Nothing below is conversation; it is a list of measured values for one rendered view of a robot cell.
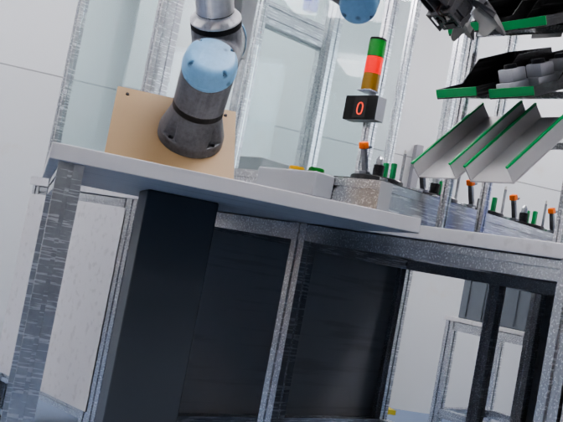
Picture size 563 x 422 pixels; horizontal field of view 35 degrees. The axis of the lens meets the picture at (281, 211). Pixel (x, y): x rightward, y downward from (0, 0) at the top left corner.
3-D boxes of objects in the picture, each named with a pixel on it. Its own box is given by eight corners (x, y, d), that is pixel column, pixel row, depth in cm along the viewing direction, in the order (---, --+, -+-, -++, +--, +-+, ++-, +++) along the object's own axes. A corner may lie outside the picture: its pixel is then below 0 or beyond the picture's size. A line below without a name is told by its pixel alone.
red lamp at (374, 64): (373, 71, 257) (376, 54, 258) (359, 71, 261) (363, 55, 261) (384, 76, 261) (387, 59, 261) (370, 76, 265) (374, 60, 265)
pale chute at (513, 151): (513, 184, 195) (507, 167, 194) (470, 182, 206) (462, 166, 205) (586, 116, 207) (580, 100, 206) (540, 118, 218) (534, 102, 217)
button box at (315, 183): (312, 195, 218) (316, 170, 219) (254, 188, 233) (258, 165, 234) (331, 200, 223) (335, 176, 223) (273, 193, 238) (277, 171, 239)
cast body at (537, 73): (539, 90, 205) (536, 59, 203) (524, 91, 208) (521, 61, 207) (564, 84, 209) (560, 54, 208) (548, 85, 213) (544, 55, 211)
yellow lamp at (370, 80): (369, 88, 257) (373, 71, 257) (357, 88, 261) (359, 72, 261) (380, 93, 261) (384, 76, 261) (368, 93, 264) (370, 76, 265)
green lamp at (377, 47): (376, 54, 258) (379, 38, 258) (363, 54, 261) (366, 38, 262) (387, 59, 261) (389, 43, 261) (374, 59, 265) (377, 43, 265)
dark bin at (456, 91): (476, 97, 209) (472, 65, 207) (436, 100, 219) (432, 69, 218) (555, 76, 223) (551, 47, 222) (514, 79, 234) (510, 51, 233)
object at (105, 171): (49, 157, 154) (52, 141, 154) (42, 177, 240) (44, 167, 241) (419, 234, 172) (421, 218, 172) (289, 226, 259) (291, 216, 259)
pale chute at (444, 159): (457, 179, 206) (449, 163, 205) (417, 177, 217) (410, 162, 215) (528, 115, 218) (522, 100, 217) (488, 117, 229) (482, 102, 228)
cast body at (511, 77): (511, 96, 203) (508, 65, 202) (497, 97, 207) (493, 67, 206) (536, 90, 208) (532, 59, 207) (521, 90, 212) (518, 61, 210)
